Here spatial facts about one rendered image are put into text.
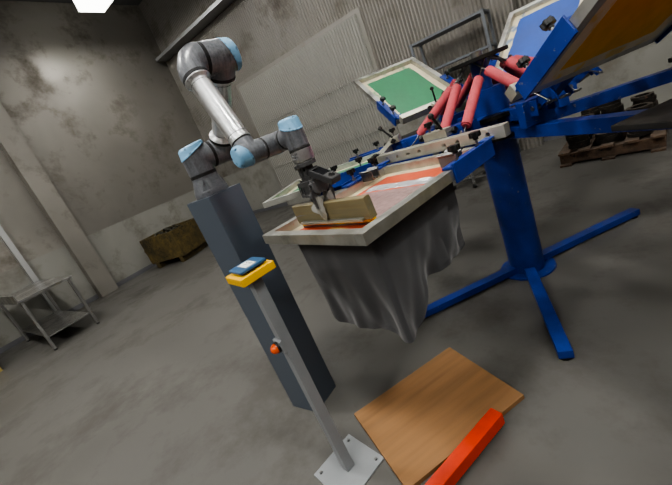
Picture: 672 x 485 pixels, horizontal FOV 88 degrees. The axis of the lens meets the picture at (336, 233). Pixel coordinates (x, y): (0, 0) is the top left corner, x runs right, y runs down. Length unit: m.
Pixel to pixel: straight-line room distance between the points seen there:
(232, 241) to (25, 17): 7.85
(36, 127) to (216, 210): 6.83
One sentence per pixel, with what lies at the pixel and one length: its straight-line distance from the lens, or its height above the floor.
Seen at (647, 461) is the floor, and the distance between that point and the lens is 1.61.
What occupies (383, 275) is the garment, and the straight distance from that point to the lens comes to 1.13.
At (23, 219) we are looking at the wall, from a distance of 7.80.
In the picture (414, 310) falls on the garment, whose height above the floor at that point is 0.60.
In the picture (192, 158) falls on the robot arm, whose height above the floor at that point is 1.37.
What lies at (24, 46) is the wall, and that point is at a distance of 8.80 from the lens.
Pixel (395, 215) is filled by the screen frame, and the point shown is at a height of 0.98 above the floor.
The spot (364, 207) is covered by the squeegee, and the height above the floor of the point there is 1.02.
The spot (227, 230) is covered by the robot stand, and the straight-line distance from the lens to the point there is 1.57.
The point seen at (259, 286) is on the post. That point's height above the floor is 0.89.
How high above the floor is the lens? 1.28
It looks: 16 degrees down
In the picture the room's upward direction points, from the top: 22 degrees counter-clockwise
